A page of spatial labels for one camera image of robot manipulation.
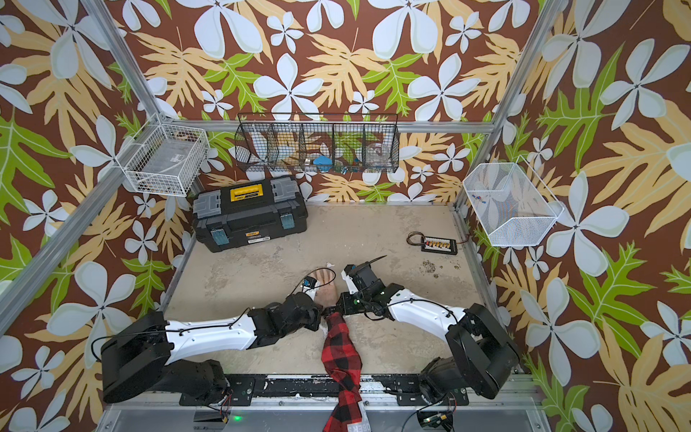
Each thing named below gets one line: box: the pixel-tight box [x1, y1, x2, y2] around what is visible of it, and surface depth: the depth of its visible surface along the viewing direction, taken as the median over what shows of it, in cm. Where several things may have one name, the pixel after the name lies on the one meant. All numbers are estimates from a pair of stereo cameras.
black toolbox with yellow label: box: [192, 175, 309, 253], surface depth 100 cm
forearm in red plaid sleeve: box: [321, 312, 363, 432], surface depth 75 cm
